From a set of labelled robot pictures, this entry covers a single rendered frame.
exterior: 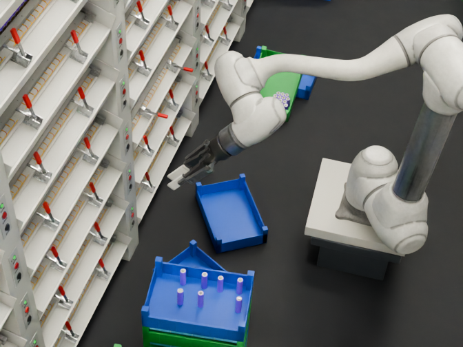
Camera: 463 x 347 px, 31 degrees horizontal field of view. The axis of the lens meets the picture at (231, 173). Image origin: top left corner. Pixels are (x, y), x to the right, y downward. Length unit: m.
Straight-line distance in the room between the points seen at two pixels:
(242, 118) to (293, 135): 1.18
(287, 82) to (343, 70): 1.30
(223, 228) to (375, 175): 0.70
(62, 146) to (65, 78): 0.20
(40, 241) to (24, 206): 0.20
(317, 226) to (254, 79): 0.70
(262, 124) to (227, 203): 0.93
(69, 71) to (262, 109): 0.57
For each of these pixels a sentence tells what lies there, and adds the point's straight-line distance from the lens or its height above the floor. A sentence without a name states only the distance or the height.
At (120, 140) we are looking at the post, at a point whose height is 0.63.
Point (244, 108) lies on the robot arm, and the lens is 2.43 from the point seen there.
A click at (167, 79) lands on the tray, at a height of 0.49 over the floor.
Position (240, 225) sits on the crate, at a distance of 3.23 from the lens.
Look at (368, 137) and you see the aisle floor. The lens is 3.65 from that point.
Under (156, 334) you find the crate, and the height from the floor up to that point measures 0.37.
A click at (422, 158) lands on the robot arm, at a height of 0.73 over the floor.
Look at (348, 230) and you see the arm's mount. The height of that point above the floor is 0.24.
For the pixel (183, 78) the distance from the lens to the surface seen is 3.35.
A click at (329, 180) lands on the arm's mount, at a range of 3.10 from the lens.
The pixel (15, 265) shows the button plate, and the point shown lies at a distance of 2.15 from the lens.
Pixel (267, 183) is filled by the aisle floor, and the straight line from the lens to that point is 3.39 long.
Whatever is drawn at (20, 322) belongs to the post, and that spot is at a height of 0.59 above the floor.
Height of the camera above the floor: 2.48
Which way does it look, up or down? 47 degrees down
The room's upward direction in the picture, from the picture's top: 3 degrees clockwise
